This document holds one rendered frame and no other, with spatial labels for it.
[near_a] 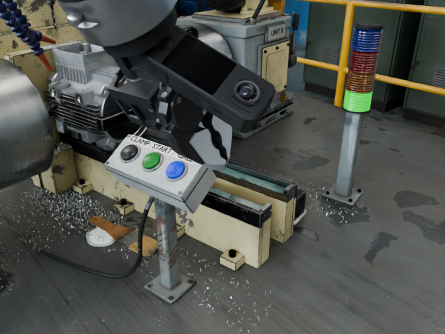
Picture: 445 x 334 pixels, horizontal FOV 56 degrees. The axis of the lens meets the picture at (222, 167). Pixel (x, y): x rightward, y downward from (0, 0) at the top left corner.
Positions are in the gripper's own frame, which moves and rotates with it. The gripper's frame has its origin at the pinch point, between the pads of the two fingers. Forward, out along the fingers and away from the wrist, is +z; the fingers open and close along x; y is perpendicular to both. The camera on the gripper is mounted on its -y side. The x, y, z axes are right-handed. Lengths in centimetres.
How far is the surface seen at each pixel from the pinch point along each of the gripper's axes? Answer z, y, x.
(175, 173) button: 7.2, 11.4, 0.7
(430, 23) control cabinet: 205, 54, -282
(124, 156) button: 7.2, 21.9, 1.1
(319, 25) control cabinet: 229, 160, -294
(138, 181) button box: 8.8, 17.7, 3.6
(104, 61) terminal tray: 16, 57, -23
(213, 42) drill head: 32, 49, -51
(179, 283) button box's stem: 31.5, 15.7, 11.0
